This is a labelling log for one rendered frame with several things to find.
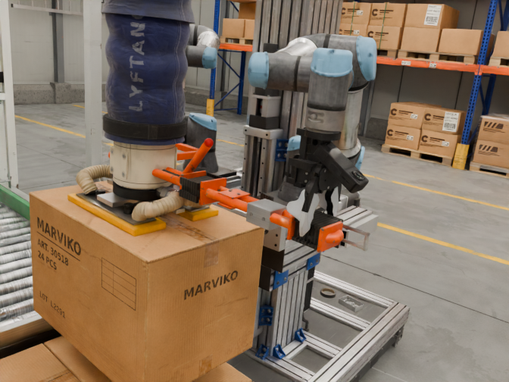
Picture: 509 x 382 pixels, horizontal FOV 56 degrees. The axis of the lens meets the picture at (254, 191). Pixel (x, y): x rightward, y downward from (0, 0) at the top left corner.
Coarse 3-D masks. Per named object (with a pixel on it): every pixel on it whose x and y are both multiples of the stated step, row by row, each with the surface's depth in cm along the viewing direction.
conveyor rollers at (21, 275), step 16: (0, 208) 274; (0, 224) 256; (16, 224) 255; (0, 240) 234; (16, 240) 237; (0, 256) 217; (16, 256) 221; (0, 272) 208; (16, 272) 205; (32, 272) 209; (0, 288) 192; (16, 288) 196; (32, 288) 193; (0, 304) 183; (16, 304) 181; (32, 304) 184; (0, 320) 175; (16, 320) 172
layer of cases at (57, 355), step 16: (32, 352) 156; (48, 352) 156; (64, 352) 157; (80, 352) 158; (0, 368) 147; (16, 368) 148; (32, 368) 148; (48, 368) 149; (64, 368) 150; (80, 368) 150; (96, 368) 151; (224, 368) 156
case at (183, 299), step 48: (48, 192) 145; (48, 240) 139; (96, 240) 121; (144, 240) 117; (192, 240) 120; (240, 240) 129; (48, 288) 144; (96, 288) 124; (144, 288) 109; (192, 288) 120; (240, 288) 134; (96, 336) 128; (144, 336) 112; (192, 336) 124; (240, 336) 140
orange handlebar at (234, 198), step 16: (176, 144) 165; (176, 160) 149; (160, 176) 127; (176, 176) 124; (208, 192) 115; (224, 192) 113; (240, 192) 114; (240, 208) 109; (288, 224) 100; (336, 240) 94
